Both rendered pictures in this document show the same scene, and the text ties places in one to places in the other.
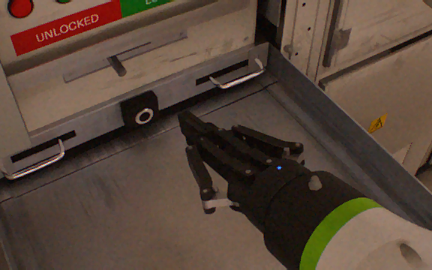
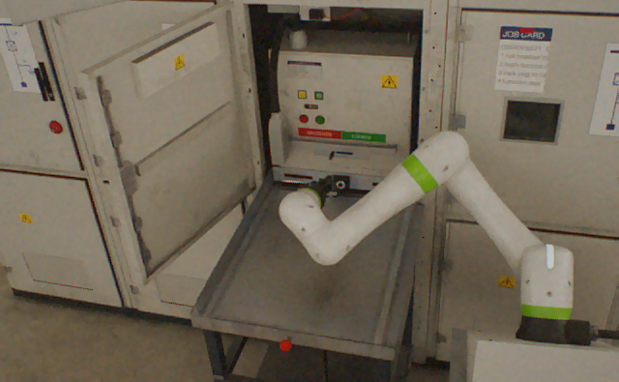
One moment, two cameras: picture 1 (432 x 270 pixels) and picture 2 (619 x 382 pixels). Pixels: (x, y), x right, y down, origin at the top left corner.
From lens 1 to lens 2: 1.70 m
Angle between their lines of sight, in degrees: 39
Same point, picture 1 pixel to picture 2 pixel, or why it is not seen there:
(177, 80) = (362, 178)
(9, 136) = (277, 157)
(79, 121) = (315, 173)
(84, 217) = not seen: hidden behind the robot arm
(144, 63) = (349, 162)
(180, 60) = (367, 169)
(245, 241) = not seen: hidden behind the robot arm
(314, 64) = (440, 205)
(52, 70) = (305, 144)
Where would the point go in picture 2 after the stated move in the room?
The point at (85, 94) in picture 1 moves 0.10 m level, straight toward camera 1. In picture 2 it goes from (321, 163) to (309, 177)
